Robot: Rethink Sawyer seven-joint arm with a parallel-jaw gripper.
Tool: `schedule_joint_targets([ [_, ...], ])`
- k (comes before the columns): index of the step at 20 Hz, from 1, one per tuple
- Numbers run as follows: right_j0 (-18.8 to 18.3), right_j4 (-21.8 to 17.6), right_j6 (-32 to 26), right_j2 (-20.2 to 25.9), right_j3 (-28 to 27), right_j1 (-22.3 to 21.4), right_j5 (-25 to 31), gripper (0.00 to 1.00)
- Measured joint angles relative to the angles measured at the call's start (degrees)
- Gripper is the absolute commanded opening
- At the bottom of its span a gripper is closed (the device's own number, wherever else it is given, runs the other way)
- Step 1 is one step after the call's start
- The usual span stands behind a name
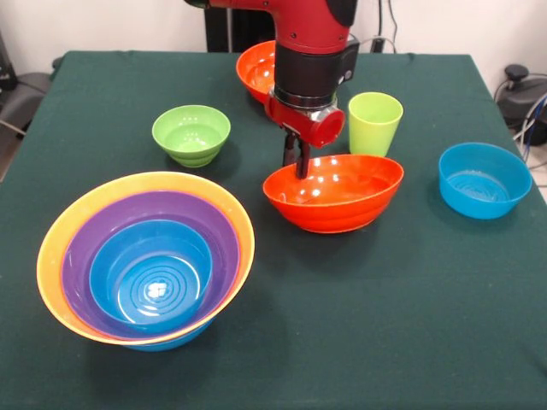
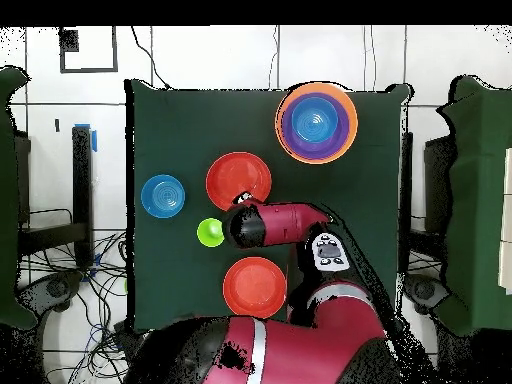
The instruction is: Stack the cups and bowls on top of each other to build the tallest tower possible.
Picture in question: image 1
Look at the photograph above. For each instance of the medium blue plastic bowl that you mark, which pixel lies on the medium blue plastic bowl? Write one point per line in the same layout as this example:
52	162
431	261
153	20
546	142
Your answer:
171	341

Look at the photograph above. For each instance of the red plastic bowl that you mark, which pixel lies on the red plastic bowl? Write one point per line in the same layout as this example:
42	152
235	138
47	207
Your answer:
254	72
337	209

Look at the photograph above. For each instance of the green plastic bowl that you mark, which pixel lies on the green plastic bowl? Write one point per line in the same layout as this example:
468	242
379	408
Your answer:
190	136

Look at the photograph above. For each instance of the green plastic cup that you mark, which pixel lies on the green plastic cup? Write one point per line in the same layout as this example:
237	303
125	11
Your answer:
374	128

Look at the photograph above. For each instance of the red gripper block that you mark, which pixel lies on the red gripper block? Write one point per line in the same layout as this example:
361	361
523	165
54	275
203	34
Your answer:
299	121

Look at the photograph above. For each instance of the purple plastic bowl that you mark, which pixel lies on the purple plastic bowl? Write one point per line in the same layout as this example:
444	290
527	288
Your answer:
77	265

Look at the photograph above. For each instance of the small blue plastic bowl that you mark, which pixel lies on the small blue plastic bowl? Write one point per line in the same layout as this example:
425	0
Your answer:
149	277
483	188

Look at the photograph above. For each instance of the dark green tablecloth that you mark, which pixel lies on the dark green tablecloth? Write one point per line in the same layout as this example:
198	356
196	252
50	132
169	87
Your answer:
384	341

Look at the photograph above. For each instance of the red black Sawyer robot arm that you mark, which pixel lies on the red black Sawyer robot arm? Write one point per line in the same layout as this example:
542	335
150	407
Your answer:
307	64

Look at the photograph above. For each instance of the large orange plastic bowl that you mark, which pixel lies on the large orange plastic bowl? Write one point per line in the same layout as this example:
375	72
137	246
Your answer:
53	256

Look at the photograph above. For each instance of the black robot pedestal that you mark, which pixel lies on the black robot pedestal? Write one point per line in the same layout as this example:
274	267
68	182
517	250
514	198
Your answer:
239	30

